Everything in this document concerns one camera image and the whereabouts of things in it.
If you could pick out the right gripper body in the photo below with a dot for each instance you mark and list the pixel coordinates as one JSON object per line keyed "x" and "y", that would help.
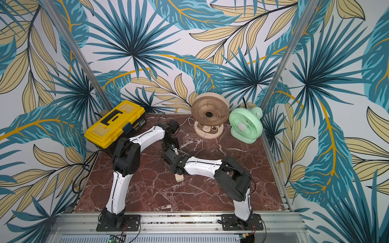
{"x": 168, "y": 156}

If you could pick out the left metal frame post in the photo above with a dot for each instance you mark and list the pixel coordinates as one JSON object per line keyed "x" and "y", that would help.
{"x": 64, "y": 26}

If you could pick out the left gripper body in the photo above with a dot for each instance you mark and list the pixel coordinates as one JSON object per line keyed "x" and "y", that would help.
{"x": 169, "y": 142}

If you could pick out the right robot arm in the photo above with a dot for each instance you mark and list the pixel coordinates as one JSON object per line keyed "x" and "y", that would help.
{"x": 233, "y": 179}

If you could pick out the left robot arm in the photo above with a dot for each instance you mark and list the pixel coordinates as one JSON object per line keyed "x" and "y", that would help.
{"x": 126, "y": 161}

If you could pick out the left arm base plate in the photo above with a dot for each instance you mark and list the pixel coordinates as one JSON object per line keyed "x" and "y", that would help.
{"x": 129, "y": 223}

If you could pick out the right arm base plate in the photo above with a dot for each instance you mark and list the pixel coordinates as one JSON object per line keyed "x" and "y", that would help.
{"x": 230, "y": 222}

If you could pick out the aluminium front rail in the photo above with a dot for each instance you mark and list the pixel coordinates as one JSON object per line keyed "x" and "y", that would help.
{"x": 184, "y": 227}

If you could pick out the yellow black toolbox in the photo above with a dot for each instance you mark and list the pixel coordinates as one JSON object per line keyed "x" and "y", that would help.
{"x": 126, "y": 118}

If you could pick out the metal frame post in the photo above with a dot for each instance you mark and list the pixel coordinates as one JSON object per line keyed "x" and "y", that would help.
{"x": 64, "y": 26}
{"x": 300, "y": 29}

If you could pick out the beige red power strip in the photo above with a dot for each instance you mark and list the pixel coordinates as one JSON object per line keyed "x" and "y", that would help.
{"x": 179, "y": 178}

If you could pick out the beige desk fan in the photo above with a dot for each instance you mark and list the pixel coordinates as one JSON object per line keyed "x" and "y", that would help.
{"x": 210, "y": 111}

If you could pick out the green desk fan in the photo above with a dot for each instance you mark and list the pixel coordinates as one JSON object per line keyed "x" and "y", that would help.
{"x": 246, "y": 124}

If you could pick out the right metal frame post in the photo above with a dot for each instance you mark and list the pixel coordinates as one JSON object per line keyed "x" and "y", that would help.
{"x": 300, "y": 29}

